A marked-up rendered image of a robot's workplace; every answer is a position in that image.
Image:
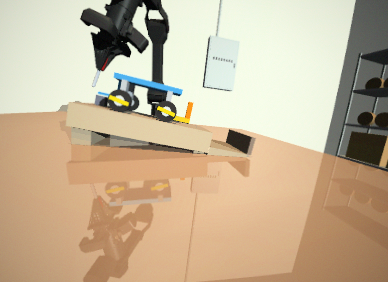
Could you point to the red-headed metal pin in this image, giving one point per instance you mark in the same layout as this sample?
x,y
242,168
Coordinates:
x,y
97,75

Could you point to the tan wooden ramp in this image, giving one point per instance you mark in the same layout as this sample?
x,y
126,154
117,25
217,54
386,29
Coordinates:
x,y
91,123

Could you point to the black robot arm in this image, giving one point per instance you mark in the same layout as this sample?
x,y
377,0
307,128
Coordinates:
x,y
158,30

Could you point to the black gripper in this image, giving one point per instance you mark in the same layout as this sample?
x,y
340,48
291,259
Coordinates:
x,y
108,43

